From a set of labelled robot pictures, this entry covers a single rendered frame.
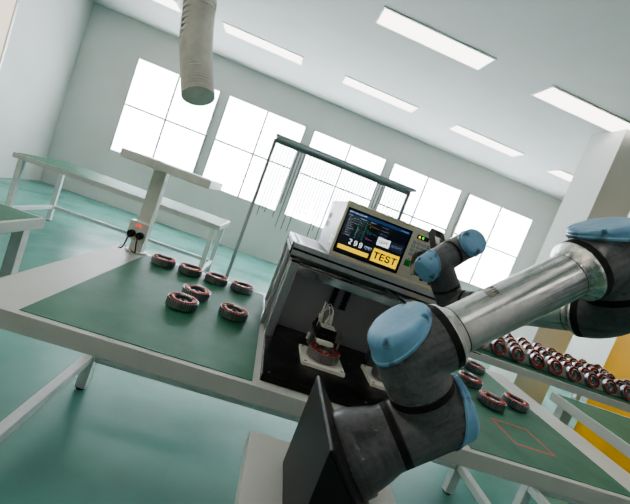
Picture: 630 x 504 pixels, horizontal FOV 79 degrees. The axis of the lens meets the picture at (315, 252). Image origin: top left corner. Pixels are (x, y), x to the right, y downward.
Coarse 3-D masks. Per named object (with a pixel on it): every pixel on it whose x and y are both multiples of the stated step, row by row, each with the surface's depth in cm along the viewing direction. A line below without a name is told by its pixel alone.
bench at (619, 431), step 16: (560, 400) 220; (576, 400) 227; (560, 416) 220; (576, 416) 207; (592, 416) 204; (608, 416) 217; (624, 416) 233; (608, 432) 188; (624, 432) 196; (624, 448) 179; (528, 496) 225; (560, 496) 228
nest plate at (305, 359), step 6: (300, 348) 133; (306, 348) 135; (300, 354) 129; (306, 354) 129; (300, 360) 125; (306, 360) 124; (312, 360) 126; (312, 366) 123; (318, 366) 123; (324, 366) 125; (330, 366) 127; (336, 366) 129; (330, 372) 124; (336, 372) 124; (342, 372) 125
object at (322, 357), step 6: (312, 342) 131; (312, 348) 127; (318, 348) 133; (324, 348) 134; (330, 348) 133; (312, 354) 127; (318, 354) 125; (324, 354) 126; (330, 354) 127; (336, 354) 129; (318, 360) 125; (324, 360) 125; (330, 360) 126; (336, 360) 127
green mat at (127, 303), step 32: (96, 288) 126; (128, 288) 137; (160, 288) 149; (224, 288) 182; (64, 320) 99; (96, 320) 105; (128, 320) 112; (160, 320) 120; (192, 320) 130; (224, 320) 141; (256, 320) 154; (160, 352) 101; (192, 352) 108; (224, 352) 115
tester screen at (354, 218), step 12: (348, 216) 138; (360, 216) 139; (348, 228) 139; (360, 228) 139; (372, 228) 140; (384, 228) 140; (396, 228) 140; (360, 240) 140; (372, 240) 140; (396, 240) 141; (348, 252) 140; (396, 252) 142
